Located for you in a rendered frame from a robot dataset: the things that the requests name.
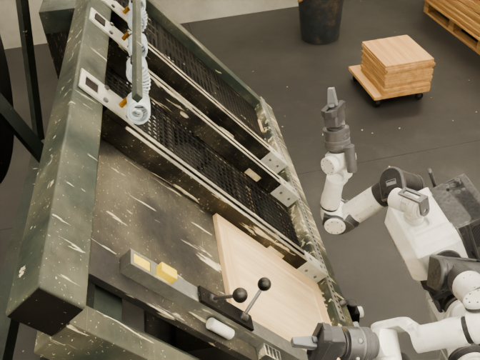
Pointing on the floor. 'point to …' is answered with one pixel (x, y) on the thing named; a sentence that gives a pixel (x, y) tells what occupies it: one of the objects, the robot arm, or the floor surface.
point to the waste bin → (320, 20)
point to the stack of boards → (458, 18)
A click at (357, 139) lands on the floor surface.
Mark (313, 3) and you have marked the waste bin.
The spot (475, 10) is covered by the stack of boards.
